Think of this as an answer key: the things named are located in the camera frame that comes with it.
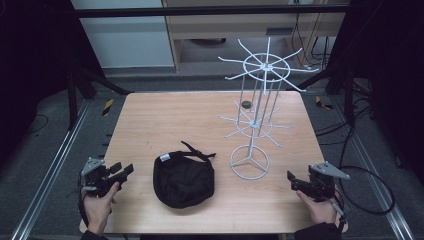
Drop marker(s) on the black metal stand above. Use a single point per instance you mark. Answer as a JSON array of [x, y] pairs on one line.
[[340, 86], [80, 90]]

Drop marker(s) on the aluminium floor rail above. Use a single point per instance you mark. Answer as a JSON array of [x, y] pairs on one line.
[[376, 176], [50, 170]]

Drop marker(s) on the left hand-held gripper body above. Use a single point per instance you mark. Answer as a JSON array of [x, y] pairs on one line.
[[96, 181]]

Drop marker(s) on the light wooden desk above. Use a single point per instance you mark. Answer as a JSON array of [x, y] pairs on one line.
[[233, 26]]

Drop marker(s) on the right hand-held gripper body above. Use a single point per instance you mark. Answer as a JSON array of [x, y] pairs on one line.
[[321, 183]]

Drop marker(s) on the black cap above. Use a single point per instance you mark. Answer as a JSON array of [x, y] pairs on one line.
[[183, 180]]

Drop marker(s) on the person's right hand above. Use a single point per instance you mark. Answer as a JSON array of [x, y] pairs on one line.
[[318, 208]]

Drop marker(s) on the small black round disc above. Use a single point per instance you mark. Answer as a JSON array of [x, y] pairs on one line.
[[246, 104]]

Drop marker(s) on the white cabinet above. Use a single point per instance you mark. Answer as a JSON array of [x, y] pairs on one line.
[[123, 36]]

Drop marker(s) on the black crossbar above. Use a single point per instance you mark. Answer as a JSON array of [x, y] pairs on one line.
[[206, 11]]

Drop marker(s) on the person's left hand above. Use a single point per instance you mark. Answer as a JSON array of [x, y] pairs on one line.
[[98, 208]]

